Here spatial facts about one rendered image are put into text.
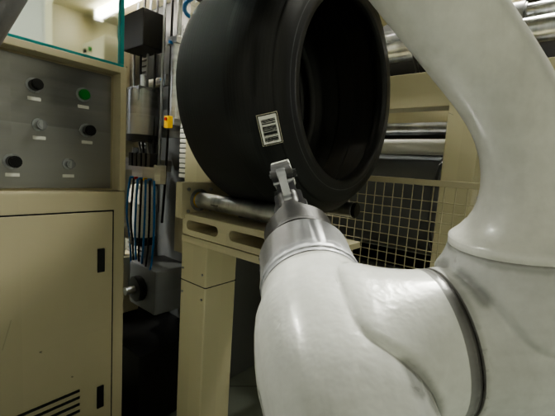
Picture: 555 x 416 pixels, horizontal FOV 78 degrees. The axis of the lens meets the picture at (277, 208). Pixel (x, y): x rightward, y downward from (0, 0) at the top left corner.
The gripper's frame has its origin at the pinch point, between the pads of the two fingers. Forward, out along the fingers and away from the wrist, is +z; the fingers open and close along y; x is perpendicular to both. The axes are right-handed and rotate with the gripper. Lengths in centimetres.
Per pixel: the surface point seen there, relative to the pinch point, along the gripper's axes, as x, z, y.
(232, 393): -48, 47, 116
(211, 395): -43, 23, 80
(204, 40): -8.0, 28.7, -19.7
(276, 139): 0.5, 15.0, -0.6
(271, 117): 0.7, 15.3, -4.7
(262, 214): -7.2, 20.0, 17.2
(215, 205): -19.2, 30.9, 17.2
